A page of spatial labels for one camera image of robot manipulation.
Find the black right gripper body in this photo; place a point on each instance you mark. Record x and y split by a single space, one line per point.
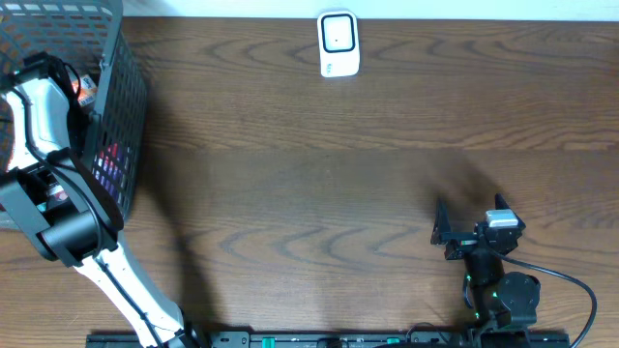
466 239

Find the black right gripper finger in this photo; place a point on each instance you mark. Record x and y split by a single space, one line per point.
441 231
500 202

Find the small orange tissue pack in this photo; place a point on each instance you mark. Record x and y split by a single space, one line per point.
87 90

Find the red purple sanitary pad pack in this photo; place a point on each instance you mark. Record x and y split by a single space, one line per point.
111 170

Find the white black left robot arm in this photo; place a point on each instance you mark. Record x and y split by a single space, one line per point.
65 213

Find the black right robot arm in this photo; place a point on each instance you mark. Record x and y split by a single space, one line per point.
505 304

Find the white barcode scanner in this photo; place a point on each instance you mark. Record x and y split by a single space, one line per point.
338 43

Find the dark grey plastic basket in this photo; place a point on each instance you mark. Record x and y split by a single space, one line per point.
87 34

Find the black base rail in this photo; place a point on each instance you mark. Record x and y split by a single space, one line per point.
237 339

